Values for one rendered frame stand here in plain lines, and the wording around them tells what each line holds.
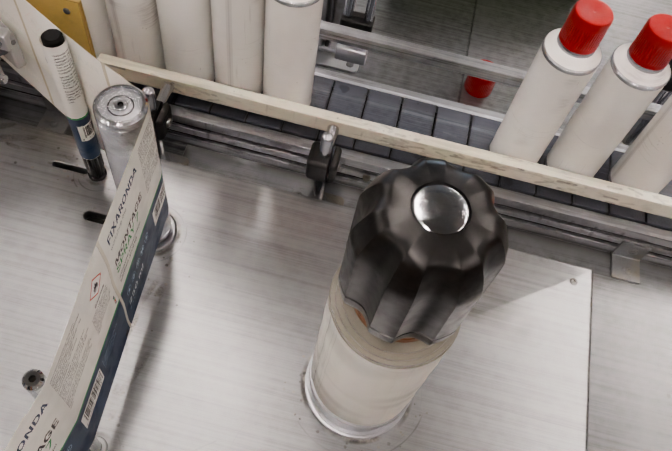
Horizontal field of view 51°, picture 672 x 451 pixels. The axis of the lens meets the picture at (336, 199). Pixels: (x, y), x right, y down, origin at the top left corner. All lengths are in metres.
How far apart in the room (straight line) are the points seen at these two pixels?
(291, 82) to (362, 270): 0.36
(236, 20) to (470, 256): 0.38
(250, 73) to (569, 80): 0.30
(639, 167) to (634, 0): 0.39
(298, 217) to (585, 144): 0.28
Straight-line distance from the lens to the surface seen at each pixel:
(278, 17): 0.63
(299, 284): 0.64
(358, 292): 0.38
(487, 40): 0.93
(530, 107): 0.67
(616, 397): 0.74
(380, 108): 0.76
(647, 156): 0.73
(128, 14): 0.70
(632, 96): 0.65
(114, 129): 0.50
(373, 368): 0.44
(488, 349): 0.65
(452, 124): 0.76
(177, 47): 0.70
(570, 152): 0.72
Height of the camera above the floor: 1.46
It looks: 58 degrees down
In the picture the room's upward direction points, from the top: 12 degrees clockwise
